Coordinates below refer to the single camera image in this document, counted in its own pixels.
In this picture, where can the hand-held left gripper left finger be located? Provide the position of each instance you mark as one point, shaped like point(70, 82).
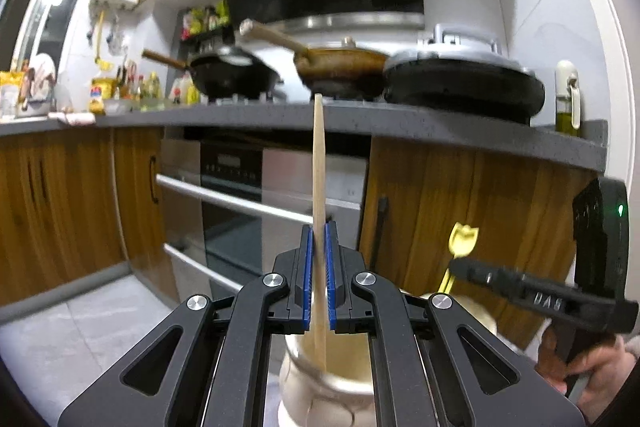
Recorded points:
point(309, 279)

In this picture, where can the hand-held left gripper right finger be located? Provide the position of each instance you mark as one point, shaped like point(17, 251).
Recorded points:
point(330, 279)

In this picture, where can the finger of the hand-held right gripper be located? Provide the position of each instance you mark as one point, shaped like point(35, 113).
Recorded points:
point(500, 283)

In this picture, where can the gold fork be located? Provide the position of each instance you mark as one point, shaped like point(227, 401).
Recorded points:
point(463, 239)

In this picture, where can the cream ceramic boot vase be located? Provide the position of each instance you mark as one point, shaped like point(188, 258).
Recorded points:
point(345, 389)

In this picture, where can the wooden chopstick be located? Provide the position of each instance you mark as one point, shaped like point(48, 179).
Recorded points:
point(320, 157)

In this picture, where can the person's right hand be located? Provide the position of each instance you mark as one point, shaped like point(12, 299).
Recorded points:
point(607, 364)

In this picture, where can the stainless steel oven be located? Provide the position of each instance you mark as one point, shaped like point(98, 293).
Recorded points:
point(235, 207)

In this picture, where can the wooden lower cabinet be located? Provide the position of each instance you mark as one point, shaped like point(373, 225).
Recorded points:
point(65, 207)
point(450, 187)

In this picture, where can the glass oil bottle white cap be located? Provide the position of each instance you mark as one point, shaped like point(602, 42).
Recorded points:
point(566, 102)

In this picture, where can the gas stove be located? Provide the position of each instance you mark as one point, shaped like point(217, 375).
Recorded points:
point(290, 96)

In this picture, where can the black and silver electric griddle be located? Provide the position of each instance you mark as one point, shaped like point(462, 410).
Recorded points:
point(460, 82)

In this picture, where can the row of condiment bottles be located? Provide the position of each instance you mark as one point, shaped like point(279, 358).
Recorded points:
point(150, 89)

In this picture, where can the black spice rack with jars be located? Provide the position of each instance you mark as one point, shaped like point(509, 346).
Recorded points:
point(205, 24)

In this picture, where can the yellow cooking oil bottle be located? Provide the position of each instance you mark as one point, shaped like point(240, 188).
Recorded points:
point(100, 94)

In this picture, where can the pink cloth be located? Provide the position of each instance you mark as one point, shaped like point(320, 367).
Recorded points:
point(75, 118)

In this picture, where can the hanging white towel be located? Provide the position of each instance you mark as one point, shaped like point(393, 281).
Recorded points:
point(44, 74)

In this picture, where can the yellow food packet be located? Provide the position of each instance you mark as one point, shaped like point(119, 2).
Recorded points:
point(10, 82)

